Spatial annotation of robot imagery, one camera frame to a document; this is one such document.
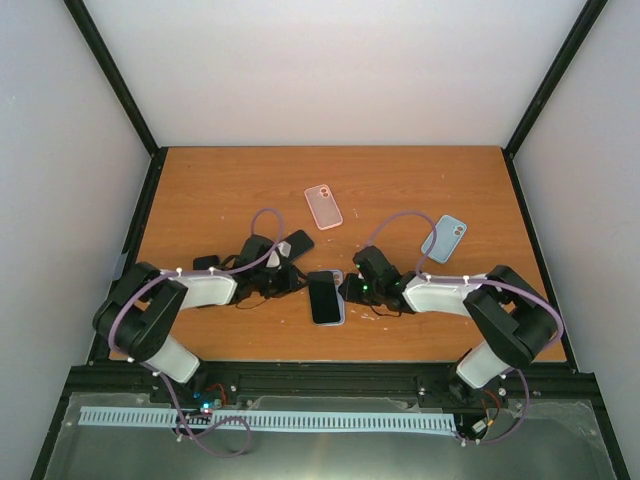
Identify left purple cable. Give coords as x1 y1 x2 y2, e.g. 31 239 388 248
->
107 207 289 361

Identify purple cable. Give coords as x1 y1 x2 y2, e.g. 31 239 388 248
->
367 210 564 351
107 207 289 361

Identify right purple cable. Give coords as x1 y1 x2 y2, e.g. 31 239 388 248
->
367 210 564 351

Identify left black frame post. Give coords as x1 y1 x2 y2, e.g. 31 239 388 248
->
63 0 166 161

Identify black phone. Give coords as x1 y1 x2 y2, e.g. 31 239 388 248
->
192 255 220 273
282 229 314 262
307 270 342 326

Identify black frame post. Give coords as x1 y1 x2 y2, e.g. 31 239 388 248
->
503 0 609 156
63 0 166 161

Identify light blue phone case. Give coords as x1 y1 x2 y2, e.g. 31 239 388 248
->
421 214 467 264

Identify pink phone case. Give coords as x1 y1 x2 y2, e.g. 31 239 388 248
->
304 184 343 230

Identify light blue cable duct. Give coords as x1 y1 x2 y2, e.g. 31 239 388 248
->
77 406 456 436

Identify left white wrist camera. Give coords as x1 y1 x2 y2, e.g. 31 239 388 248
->
266 241 292 269

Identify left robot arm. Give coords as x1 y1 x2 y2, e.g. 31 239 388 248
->
93 230 314 403

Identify lavender phone case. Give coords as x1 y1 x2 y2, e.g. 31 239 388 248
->
312 269 347 329

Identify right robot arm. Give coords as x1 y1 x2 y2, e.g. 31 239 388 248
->
338 245 564 404

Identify right black frame post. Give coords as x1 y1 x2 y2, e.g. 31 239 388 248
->
503 0 609 156

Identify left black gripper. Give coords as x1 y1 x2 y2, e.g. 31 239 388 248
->
253 262 311 299

